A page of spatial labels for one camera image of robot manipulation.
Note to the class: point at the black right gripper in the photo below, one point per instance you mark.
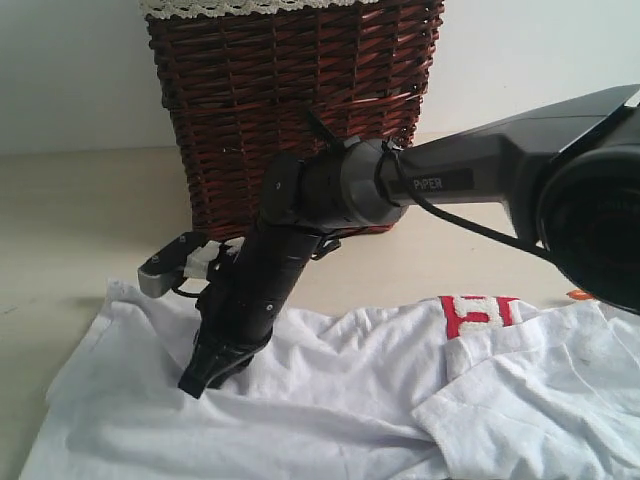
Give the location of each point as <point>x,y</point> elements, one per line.
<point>298,203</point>

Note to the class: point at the white t-shirt red lettering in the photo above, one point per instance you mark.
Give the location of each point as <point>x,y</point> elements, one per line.
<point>454,387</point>

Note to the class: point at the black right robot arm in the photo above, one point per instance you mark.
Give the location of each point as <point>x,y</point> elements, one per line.
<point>560,182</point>

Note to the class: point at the dark brown wicker basket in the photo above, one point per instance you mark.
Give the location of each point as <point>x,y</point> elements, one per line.
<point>239,89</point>

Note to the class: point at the orange garment tag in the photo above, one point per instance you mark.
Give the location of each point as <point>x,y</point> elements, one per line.
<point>580,295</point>

